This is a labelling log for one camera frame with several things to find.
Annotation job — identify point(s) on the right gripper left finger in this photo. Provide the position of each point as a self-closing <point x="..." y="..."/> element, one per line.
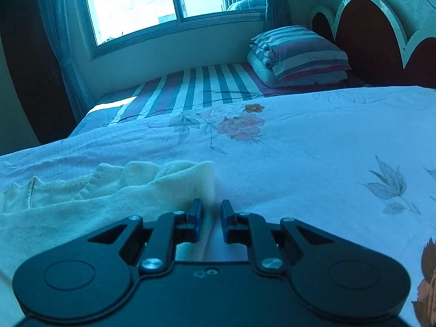
<point x="170" y="230"/>

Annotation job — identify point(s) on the striped folded quilt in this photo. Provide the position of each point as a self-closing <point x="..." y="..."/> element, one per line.
<point x="295" y="52"/>

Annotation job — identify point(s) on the right blue curtain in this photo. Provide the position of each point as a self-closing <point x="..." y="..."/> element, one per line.
<point x="277" y="14"/>

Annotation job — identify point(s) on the white pillow under quilt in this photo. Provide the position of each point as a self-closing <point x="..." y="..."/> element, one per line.
<point x="268" y="78"/>

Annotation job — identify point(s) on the window with frame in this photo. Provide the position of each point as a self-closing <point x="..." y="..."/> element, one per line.
<point x="111" y="25"/>

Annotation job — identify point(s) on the left blue curtain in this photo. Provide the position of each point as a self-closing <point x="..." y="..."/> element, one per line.
<point x="54" y="16"/>

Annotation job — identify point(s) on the floral white bed sheet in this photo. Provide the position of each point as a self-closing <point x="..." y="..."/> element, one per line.
<point x="357" y="163"/>

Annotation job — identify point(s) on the cream knit sweater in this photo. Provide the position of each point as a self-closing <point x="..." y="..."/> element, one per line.
<point x="37" y="216"/>

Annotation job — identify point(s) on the striped mattress sheet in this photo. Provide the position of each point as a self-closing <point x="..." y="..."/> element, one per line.
<point x="201" y="87"/>

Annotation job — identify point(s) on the blue bundle on windowsill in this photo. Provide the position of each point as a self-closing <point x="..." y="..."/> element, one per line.
<point x="248" y="5"/>

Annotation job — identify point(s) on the red scalloped headboard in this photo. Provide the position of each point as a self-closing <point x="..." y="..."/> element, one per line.
<point x="378" y="50"/>

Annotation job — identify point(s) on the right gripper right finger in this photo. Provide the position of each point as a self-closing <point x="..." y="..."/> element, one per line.
<point x="252" y="231"/>

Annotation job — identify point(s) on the blue curtain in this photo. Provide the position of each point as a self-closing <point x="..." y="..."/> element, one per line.
<point x="54" y="16"/>
<point x="277" y="14"/>

